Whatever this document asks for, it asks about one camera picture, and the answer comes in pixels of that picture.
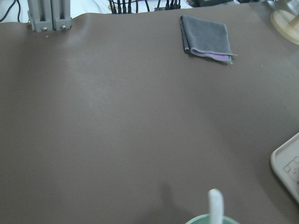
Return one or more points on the white ceramic spoon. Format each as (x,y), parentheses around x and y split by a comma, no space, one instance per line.
(216,206)

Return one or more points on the mint green bowl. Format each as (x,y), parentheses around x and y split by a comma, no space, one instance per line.
(205,219)

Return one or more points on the grey folded cloth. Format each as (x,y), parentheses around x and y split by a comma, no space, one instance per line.
(205,38)

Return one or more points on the cream serving tray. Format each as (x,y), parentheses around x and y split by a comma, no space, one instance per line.
(285,164)

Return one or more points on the wooden mug tree stand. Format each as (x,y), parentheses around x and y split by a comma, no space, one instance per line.
(285,18)

